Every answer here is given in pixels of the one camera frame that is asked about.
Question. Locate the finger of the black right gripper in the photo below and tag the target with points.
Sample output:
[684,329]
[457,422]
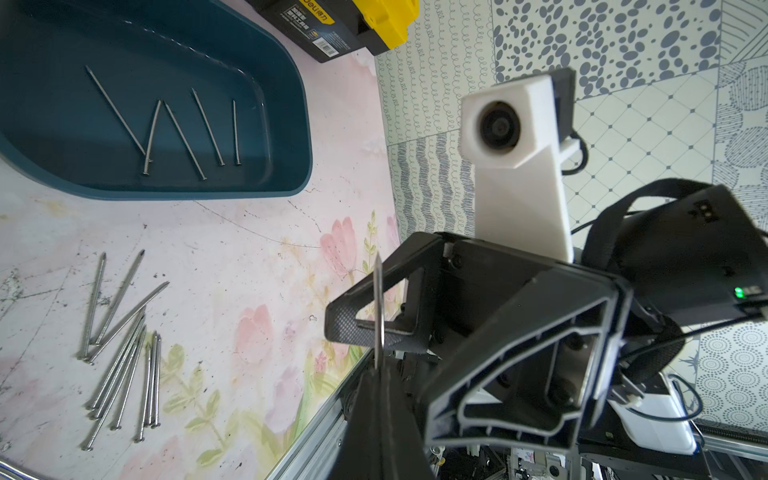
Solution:
[536,371]
[416,265]

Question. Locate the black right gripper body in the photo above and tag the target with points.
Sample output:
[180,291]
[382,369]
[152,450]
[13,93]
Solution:
[475,279]

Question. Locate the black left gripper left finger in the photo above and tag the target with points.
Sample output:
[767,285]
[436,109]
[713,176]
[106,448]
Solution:
[360,453]

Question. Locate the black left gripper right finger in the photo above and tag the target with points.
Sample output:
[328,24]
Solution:
[401,452]

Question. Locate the steel nail apart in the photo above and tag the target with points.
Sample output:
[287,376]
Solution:
[236,134]

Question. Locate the teal plastic storage box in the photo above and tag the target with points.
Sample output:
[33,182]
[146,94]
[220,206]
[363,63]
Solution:
[58,130]

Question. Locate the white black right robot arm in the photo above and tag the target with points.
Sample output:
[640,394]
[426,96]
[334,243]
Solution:
[695,263]

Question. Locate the steel nail pile outer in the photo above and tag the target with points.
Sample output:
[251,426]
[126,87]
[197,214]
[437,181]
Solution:
[154,415]

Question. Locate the steel nail pile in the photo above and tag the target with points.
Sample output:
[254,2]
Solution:
[101,344]
[101,389]
[146,393]
[154,415]
[114,396]
[117,299]

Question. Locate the steel nail pile lower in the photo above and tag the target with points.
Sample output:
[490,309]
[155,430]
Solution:
[146,393]

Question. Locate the yellow black toolbox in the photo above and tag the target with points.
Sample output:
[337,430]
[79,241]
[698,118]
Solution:
[328,29]

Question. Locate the steel nail pile far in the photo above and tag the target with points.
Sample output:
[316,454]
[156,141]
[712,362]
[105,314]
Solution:
[114,396]

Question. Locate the steel nail pile right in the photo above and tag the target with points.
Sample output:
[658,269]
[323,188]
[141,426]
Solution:
[101,389]

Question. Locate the steel nail pile middle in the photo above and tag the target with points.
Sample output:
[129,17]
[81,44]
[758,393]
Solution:
[101,344]

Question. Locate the steel nail pile left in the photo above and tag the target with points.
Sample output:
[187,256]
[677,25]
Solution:
[117,299]

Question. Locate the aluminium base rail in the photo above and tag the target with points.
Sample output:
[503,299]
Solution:
[313,454]

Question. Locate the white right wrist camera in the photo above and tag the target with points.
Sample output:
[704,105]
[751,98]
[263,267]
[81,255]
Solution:
[517,134]

